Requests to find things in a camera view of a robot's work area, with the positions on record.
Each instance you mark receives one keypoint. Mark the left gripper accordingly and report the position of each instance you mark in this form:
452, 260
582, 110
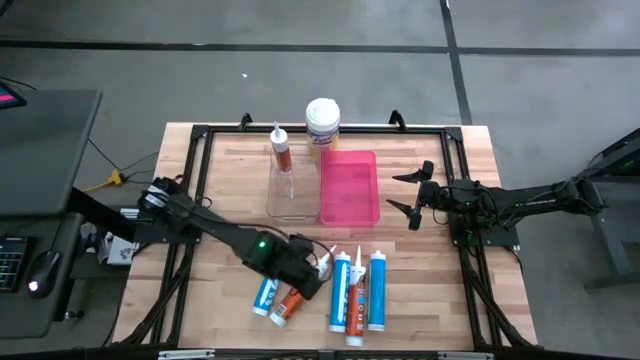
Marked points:
297, 265

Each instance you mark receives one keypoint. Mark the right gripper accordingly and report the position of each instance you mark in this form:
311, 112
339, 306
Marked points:
430, 197

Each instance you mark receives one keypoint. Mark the blue silicone tube white cap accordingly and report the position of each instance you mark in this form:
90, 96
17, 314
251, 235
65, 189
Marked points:
340, 295
264, 299
377, 292

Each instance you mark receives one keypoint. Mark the orange sealant tube white nozzle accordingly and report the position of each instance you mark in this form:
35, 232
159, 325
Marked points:
282, 155
286, 310
356, 305

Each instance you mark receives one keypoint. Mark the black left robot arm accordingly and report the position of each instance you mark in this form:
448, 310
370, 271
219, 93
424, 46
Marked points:
215, 227

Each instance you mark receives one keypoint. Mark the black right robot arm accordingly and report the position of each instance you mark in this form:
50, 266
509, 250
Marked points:
530, 200

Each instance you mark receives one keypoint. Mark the Lysol wipes canister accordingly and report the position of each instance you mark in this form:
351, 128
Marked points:
322, 117

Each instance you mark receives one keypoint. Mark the pink plastic bin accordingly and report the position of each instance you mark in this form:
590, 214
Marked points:
350, 190

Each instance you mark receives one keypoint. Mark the clear plastic bin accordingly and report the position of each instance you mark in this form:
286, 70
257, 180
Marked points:
300, 200

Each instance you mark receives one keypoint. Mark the small white box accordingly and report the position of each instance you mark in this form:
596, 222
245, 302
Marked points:
121, 250

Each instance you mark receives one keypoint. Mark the black metal stand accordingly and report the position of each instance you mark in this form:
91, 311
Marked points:
607, 245

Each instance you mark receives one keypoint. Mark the black diagonal desk strut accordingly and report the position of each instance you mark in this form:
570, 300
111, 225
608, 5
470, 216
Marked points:
100, 212

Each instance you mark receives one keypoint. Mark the black computer mouse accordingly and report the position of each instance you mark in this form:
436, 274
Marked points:
42, 272

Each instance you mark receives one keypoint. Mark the black computer desk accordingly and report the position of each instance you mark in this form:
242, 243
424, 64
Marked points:
25, 320

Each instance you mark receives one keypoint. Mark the grey side desk top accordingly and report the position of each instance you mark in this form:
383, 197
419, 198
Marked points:
45, 150

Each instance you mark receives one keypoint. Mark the backlit keyboard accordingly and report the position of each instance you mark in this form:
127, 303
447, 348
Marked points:
11, 262

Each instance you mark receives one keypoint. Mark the screen with pink display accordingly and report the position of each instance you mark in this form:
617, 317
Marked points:
9, 97

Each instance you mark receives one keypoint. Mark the silver frame bracket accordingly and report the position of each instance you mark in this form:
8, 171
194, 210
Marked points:
465, 355
185, 354

